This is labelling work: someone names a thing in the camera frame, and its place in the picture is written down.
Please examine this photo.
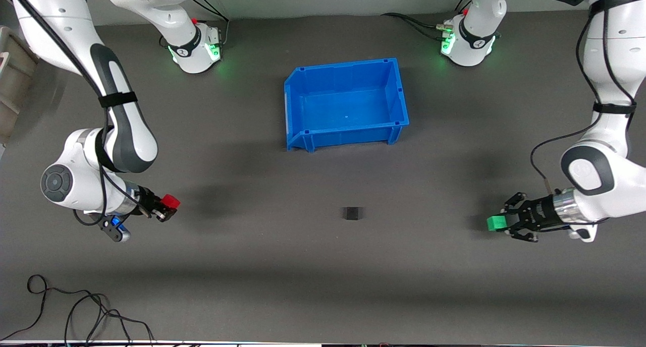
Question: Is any beige box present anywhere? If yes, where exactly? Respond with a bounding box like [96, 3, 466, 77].
[0, 27, 40, 146]

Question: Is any blue plastic storage bin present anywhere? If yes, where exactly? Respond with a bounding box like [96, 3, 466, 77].
[284, 58, 410, 153]

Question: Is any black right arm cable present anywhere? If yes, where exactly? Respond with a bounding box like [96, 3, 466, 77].
[13, 0, 152, 226]

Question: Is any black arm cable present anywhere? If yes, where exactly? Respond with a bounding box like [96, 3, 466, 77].
[13, 0, 152, 226]
[530, 0, 636, 196]

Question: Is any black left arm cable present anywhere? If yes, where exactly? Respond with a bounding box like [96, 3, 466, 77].
[530, 0, 636, 196]

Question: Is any loose black table cable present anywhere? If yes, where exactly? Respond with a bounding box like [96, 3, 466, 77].
[0, 275, 154, 347]

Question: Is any black right base cable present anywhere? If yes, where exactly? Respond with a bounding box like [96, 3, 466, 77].
[191, 0, 230, 47]

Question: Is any black base cable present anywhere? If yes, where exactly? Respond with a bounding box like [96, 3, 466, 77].
[381, 13, 450, 41]
[191, 0, 230, 47]

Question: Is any black left base cable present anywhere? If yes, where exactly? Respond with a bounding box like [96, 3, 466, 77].
[381, 13, 450, 41]

